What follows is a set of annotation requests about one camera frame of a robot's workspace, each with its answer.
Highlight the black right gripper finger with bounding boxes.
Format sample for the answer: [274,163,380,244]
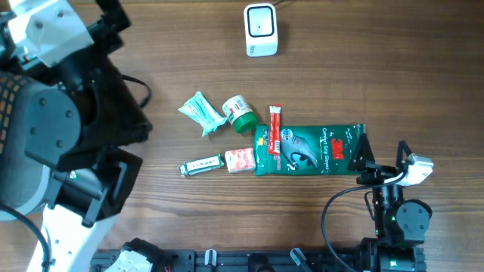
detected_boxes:
[396,140,412,170]
[347,134,375,170]

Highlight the green 3M gloves packet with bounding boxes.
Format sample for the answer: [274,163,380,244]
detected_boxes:
[254,124,366,176]

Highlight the red Nescafe sachet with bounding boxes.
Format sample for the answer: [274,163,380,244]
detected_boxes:
[268,104,281,156]

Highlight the teal white packet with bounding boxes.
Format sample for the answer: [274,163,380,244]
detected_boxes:
[178,91,227,137]

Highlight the orange white small box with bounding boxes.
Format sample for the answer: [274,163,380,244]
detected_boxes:
[225,147,256,173]

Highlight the green cap white bottle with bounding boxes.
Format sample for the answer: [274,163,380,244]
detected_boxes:
[222,95,258,133]

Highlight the green white candy bar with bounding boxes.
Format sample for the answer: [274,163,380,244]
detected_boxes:
[178,154,225,176]

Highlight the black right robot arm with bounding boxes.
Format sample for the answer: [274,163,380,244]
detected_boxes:
[348,134,434,272]

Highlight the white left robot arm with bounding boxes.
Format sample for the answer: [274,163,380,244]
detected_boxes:
[1,0,152,271]

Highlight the white barcode scanner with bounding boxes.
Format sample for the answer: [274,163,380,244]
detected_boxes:
[244,3,278,57]

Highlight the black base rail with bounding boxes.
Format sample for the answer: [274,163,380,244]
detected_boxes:
[88,250,349,272]

